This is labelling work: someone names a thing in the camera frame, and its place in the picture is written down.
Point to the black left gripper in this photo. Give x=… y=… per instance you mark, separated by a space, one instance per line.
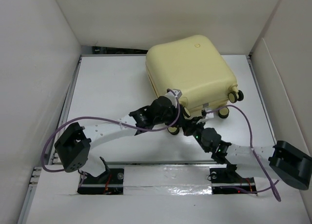
x=174 y=111

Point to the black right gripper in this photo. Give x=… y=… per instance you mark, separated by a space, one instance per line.
x=189 y=126

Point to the yellow hard-shell suitcase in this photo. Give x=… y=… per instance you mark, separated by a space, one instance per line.
x=194 y=66

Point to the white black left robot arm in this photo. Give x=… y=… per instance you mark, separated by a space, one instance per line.
x=76 y=142

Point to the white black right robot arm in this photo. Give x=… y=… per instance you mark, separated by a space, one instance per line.
x=281 y=161

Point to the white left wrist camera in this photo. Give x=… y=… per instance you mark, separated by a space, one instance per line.
x=173 y=96

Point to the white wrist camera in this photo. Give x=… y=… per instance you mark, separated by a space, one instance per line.
x=173 y=96
x=207 y=114

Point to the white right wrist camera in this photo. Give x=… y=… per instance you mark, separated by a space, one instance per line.
x=207 y=114

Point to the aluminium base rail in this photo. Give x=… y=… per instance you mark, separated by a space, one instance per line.
x=173 y=179

